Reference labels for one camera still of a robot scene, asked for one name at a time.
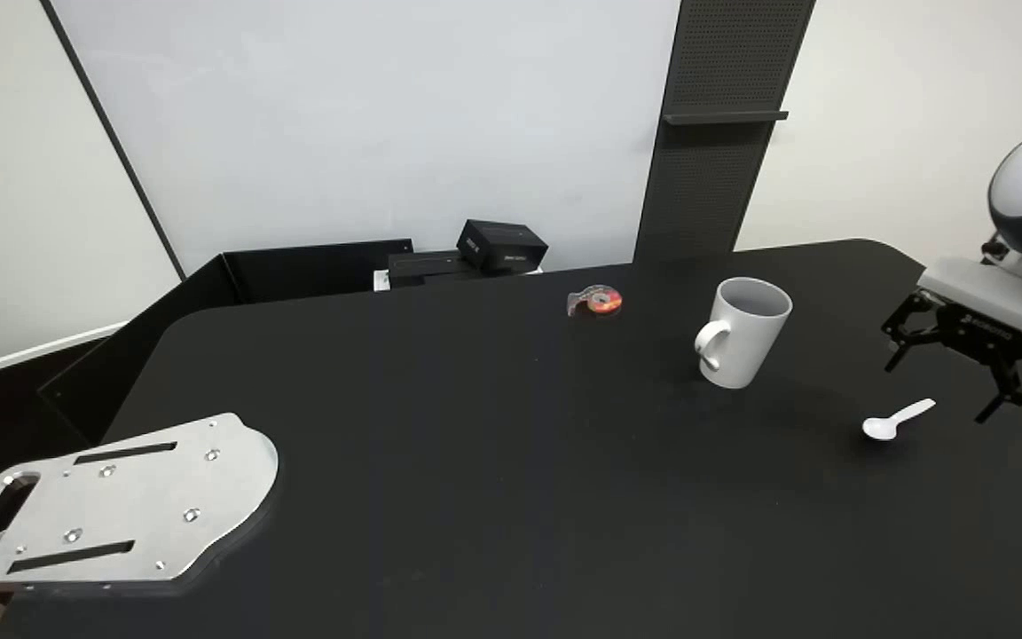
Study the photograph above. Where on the white plastic spoon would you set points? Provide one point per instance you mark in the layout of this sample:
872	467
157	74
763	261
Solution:
886	426

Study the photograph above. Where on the white board panel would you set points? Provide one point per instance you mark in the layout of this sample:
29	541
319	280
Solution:
392	118

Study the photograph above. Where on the black pillar with shelf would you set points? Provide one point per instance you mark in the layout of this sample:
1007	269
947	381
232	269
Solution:
711	177

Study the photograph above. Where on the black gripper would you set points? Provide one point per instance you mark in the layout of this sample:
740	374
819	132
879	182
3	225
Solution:
991	336

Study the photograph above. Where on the silver metal mounting plate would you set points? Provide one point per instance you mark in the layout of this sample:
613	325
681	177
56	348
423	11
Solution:
122	508

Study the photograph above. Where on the small black box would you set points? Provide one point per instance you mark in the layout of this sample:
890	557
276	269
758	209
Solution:
501	246

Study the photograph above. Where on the light grey mug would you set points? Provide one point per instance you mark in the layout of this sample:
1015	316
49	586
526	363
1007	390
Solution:
743	348

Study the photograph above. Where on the orange tape roll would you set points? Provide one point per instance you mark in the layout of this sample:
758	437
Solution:
603	304

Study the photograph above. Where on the small white block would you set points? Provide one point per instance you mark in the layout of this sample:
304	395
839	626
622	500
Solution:
383	280

